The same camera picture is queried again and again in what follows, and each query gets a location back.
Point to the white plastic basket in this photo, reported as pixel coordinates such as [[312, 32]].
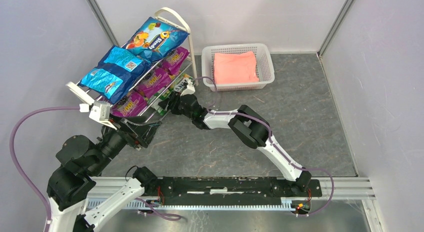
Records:
[[264, 68]]

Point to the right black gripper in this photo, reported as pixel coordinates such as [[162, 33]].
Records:
[[177, 102]]

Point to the cream metal shelf rack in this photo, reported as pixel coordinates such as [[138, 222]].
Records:
[[165, 15]]

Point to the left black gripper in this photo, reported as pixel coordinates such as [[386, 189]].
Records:
[[134, 132]]

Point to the green candy bag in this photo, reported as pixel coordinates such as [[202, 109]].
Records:
[[181, 82], [158, 97]]

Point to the purple candy bag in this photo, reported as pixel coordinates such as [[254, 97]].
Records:
[[174, 60], [158, 80], [129, 106]]

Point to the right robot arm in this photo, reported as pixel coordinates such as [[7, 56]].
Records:
[[250, 128]]

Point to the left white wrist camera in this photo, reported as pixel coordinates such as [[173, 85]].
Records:
[[98, 111]]

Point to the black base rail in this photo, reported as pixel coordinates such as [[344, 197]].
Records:
[[228, 190]]

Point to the pink folded cloth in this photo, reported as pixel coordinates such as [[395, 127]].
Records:
[[235, 68]]

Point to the blue candy bag with fruits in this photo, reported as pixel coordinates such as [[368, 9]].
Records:
[[154, 40]]

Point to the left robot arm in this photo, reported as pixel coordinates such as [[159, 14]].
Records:
[[80, 160]]

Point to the blue candy bag back side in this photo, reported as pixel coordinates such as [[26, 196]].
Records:
[[115, 74]]

